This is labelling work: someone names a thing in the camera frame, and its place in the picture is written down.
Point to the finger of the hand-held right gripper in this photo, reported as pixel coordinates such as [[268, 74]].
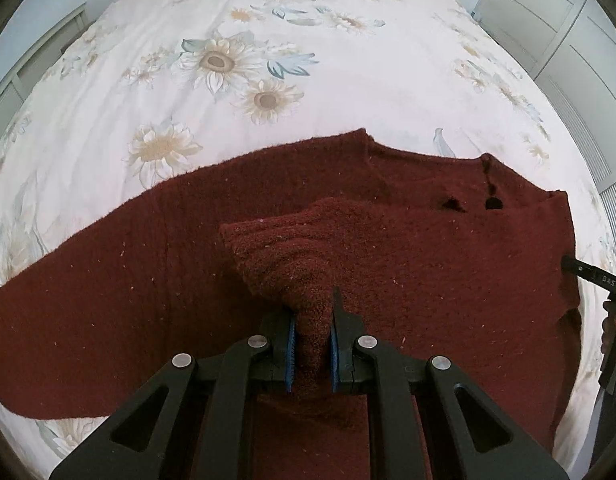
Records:
[[588, 274]]

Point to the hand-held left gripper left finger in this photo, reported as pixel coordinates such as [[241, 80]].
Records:
[[290, 355]]

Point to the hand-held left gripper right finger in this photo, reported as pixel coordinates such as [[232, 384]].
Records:
[[334, 360]]

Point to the dark red knitted sweater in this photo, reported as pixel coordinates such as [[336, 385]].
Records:
[[162, 260]]

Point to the white wardrobe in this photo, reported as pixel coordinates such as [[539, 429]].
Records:
[[553, 15]]

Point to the floral white bed sheet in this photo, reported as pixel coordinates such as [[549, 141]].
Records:
[[338, 85]]

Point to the white side cabinet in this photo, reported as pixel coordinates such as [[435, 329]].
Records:
[[32, 60]]

